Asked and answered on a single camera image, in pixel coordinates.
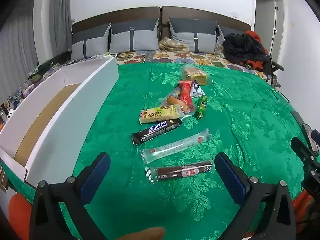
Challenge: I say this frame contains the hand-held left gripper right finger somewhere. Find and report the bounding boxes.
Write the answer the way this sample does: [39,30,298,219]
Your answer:
[214,152,297,240]

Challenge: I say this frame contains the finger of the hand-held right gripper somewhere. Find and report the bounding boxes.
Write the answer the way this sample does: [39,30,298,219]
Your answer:
[291,137,315,161]

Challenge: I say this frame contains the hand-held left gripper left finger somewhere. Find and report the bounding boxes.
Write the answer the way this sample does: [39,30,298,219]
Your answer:
[29,152,112,240]

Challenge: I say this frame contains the brown sausage packet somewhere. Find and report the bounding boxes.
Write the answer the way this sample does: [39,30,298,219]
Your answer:
[145,161,212,184]

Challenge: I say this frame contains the white cardboard box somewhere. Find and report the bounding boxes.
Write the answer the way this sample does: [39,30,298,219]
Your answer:
[0,56,119,188]

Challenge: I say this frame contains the clear packet with white stick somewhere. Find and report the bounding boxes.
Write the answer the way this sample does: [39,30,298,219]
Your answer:
[140,129,212,165]

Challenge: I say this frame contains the black chocolate bar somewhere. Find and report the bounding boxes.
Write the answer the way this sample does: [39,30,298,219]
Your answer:
[132,117,183,145]

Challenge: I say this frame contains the green snack bar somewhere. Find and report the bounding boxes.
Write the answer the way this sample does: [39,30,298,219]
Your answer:
[195,95,208,119]

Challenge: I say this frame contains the yellow-green wafer packet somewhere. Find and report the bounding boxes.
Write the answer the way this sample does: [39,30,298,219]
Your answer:
[139,104,185,125]

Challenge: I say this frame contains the white and blue snack packet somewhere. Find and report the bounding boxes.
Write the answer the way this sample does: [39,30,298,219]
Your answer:
[190,81,207,98]

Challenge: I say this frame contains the clear packet with orange sausage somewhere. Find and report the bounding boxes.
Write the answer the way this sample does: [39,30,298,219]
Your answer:
[160,90,195,115]

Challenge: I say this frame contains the red sausage packet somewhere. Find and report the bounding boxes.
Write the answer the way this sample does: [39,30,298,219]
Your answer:
[179,80,195,109]

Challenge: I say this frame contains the clear bread loaf packet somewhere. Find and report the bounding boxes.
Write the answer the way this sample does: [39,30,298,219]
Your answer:
[181,65,213,85]

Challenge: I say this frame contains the person's left hand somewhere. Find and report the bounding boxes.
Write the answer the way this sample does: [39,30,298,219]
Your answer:
[117,226,167,240]

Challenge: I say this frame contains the black smartphone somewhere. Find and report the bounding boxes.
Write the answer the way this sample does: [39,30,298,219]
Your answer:
[301,124,320,153]

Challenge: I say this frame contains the orange patterned cloth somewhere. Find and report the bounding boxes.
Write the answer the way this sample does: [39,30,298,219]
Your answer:
[292,190,320,230]

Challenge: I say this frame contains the black tablet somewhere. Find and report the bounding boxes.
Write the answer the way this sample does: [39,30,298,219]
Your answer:
[291,110,304,128]

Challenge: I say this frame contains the green patterned blanket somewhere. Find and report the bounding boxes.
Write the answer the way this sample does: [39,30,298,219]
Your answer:
[0,62,317,240]

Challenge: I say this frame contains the clear-framed glasses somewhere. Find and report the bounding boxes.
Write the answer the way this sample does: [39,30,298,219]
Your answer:
[271,87,290,103]

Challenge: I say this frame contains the black chair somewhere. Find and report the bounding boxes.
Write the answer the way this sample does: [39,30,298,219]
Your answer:
[265,55,285,85]

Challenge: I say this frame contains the black jacket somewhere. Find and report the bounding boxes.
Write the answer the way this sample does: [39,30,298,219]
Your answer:
[222,32,272,67]

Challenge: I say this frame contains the red-orange garment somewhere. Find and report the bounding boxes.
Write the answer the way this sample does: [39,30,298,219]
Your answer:
[244,30,269,70]

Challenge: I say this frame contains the floral bedsheet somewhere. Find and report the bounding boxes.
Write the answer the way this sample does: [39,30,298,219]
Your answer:
[90,50,275,85]

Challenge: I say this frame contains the grey two-tone pillow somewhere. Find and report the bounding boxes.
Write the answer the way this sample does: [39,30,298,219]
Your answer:
[215,25,234,49]
[71,22,112,59]
[109,18,160,54]
[168,17,218,54]

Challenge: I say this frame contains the white door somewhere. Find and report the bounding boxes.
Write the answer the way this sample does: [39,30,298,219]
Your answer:
[255,0,285,63]

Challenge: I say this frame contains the beige folded cloth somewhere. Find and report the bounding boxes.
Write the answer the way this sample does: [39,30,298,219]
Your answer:
[157,37,189,52]

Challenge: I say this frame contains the brown headboard panel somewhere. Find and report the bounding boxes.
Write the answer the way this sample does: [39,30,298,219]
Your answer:
[161,6,251,38]
[72,7,160,34]

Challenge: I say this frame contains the grey pleated curtain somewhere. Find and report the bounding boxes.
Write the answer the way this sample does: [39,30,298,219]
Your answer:
[0,0,73,80]

